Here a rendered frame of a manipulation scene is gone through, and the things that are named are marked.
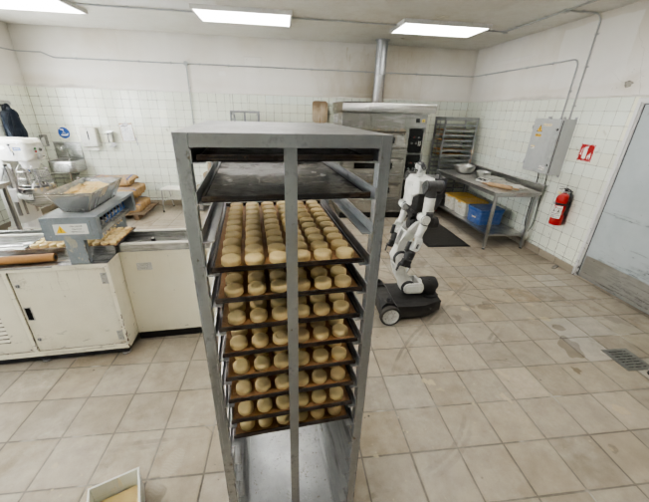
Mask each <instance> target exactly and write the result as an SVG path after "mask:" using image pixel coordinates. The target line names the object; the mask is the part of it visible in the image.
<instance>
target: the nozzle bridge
mask: <svg viewBox="0 0 649 502"><path fill-rule="evenodd" d="M121 202H123V204H124V208H123V204H122V203H121ZM119 204H120V206H121V209H122V210H121V211H120V212H121V213H118V216H114V218H112V219H111V221H108V223H105V226H102V225H101V222H100V217H102V218H103V219H104V214H108V212H109V211H110V210H111V209H112V208H114V207H115V208H116V207H117V205H118V206H119ZM120 206H119V208H120ZM135 210H136V206H135V201H134V196H133V192H132V191H119V192H117V193H116V195H115V196H114V197H112V198H111V199H109V200H107V201H106V202H104V203H103V204H101V205H99V206H98V207H96V208H94V209H93V210H91V211H84V212H64V211H62V210H61V209H60V208H58V209H56V210H54V211H52V212H50V213H48V214H46V215H44V216H42V217H40V218H38V220H39V223H40V226H41V229H42V232H43V234H44V237H45V240H46V241H64V242H65V245H66V248H67V251H68V255H69V258H70V261H71V264H72V265H81V264H92V263H93V262H94V261H93V258H92V254H91V251H90V247H89V244H88V241H87V240H94V239H102V238H103V237H104V235H103V233H104V232H105V231H107V230H108V229H109V228H110V227H112V226H113V227H127V223H126V219H125V215H126V214H127V213H128V212H129V211H135ZM120 219H122V221H120ZM104 221H105V220H104ZM118 221H120V223H119V224H117V222H118ZM115 223H116V226H114V224H115Z"/></svg>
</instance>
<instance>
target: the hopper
mask: <svg viewBox="0 0 649 502"><path fill-rule="evenodd" d="M121 180H122V177H83V178H80V179H78V180H75V181H73V182H70V183H68V184H65V185H63V186H60V187H58V188H55V189H53V190H50V191H48V192H45V193H43V195H44V196H46V197H47V198H48V199H49V200H50V201H52V202H53V203H54V204H55V205H57V206H58V207H59V208H60V209H61V210H62V211H64V212H84V211H91V210H93V209H94V208H96V207H98V206H99V205H101V204H103V203H104V202H106V201H107V200H109V199H111V198H112V197H114V196H115V195H116V193H117V190H118V187H119V185H120V182H121ZM86 181H89V182H95V181H100V182H103V183H108V185H106V186H104V187H102V188H100V189H98V190H96V191H94V192H92V193H67V192H69V190H70V189H76V188H78V187H80V186H81V185H82V184H83V183H84V182H86ZM65 188H66V189H65Z"/></svg>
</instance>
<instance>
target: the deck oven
mask: <svg viewBox="0 0 649 502"><path fill-rule="evenodd" d="M332 111H333V112H334V113H333V124H334V125H339V126H349V127H355V128H360V129H365V130H371V131H376V132H382V133H387V134H392V135H394V137H393V146H392V155H391V163H390V172H389V181H388V190H387V199H386V208H385V217H399V214H400V211H401V208H402V207H401V206H400V205H399V204H398V201H399V199H401V198H403V196H404V191H405V190H404V187H405V178H404V175H405V172H406V170H409V171H418V169H416V168H415V164H416V163H417V162H418V161H421V160H422V153H423V147H424V140H425V134H426V128H427V121H428V115H430V114H436V111H437V105H428V104H400V103H372V102H335V103H332ZM335 162H336V163H337V164H339V165H340V166H342V167H344V168H345V169H347V170H348V171H350V172H352V173H353V174H355V175H357V176H358V177H360V178H361V179H363V180H365V181H366V182H368V183H370V184H371V185H373V176H374V166H375V163H367V162H365V161H335ZM348 200H349V201H350V202H351V203H352V204H353V205H354V206H355V207H356V208H357V209H359V210H360V211H361V212H362V213H363V214H364V215H365V216H366V217H370V209H371V200H364V199H363V198H348ZM332 206H333V208H334V210H335V212H336V214H337V216H338V217H339V218H347V217H346V216H345V215H344V214H343V213H342V212H341V211H340V210H339V209H338V207H337V206H336V205H335V204H334V203H333V202H332Z"/></svg>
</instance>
